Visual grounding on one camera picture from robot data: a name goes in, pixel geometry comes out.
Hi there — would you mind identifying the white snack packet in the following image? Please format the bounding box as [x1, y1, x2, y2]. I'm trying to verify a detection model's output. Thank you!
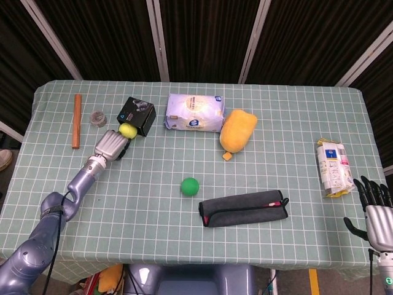
[316, 138, 357, 199]

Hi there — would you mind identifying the white tissue pack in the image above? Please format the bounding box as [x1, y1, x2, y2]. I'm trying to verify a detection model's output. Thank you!
[163, 93, 226, 133]

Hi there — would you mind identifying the green ball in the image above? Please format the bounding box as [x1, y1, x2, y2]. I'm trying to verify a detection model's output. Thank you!
[180, 177, 200, 197]

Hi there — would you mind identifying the wooden rolling stick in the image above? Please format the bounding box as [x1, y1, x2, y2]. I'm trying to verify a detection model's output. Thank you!
[71, 93, 83, 150]

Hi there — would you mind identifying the yellow tennis ball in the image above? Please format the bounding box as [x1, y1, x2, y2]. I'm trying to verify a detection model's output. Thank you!
[119, 122, 138, 139]

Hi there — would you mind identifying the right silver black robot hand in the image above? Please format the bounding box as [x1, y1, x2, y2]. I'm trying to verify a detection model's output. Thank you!
[343, 175, 393, 253]

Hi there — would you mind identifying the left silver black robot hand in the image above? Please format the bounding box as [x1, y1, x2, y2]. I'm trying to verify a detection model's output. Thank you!
[93, 128, 138, 162]

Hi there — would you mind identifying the clear crumpled plastic cup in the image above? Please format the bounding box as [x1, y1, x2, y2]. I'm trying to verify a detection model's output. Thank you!
[89, 111, 108, 128]

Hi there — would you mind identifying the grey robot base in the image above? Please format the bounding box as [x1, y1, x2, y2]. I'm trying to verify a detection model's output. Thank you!
[124, 262, 259, 295]

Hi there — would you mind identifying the black cardboard box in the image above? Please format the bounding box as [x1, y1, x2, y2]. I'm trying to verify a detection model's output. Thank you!
[117, 96, 157, 137]

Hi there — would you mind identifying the green checked tablecloth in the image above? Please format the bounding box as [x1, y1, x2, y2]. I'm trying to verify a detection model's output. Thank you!
[0, 79, 393, 284]

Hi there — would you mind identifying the yellow plush toy under table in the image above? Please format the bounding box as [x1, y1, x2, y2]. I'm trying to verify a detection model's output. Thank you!
[97, 262, 124, 293]

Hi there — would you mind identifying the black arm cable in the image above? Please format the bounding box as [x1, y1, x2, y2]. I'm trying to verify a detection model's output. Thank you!
[367, 248, 376, 295]

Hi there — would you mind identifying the grey zip pencil case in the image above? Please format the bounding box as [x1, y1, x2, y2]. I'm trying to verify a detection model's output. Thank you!
[198, 189, 290, 228]

